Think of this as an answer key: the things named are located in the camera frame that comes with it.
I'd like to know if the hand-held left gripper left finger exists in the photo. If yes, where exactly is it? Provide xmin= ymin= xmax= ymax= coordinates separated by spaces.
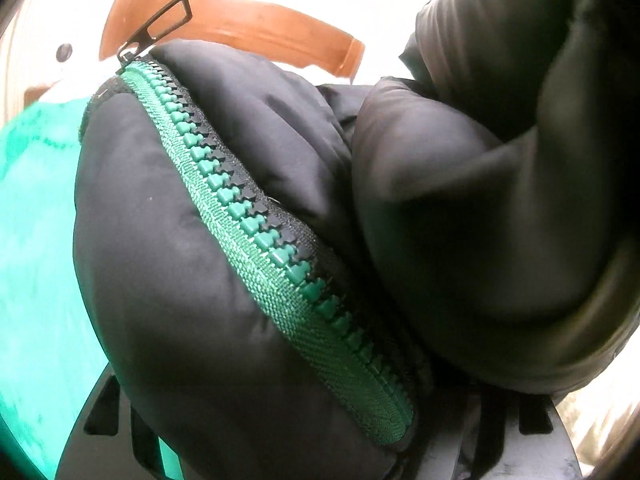
xmin=54 ymin=367 xmax=168 ymax=480

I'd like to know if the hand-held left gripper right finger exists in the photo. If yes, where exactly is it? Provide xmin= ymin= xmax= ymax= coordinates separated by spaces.
xmin=417 ymin=385 xmax=585 ymax=480

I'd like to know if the black padded jacket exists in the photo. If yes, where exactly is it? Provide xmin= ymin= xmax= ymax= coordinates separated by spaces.
xmin=72 ymin=0 xmax=640 ymax=480

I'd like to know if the green floral bedspread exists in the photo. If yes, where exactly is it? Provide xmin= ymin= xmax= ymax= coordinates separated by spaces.
xmin=0 ymin=99 xmax=183 ymax=480

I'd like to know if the orange-brown chair back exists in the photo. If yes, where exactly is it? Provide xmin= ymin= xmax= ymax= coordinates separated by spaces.
xmin=20 ymin=0 xmax=367 ymax=106

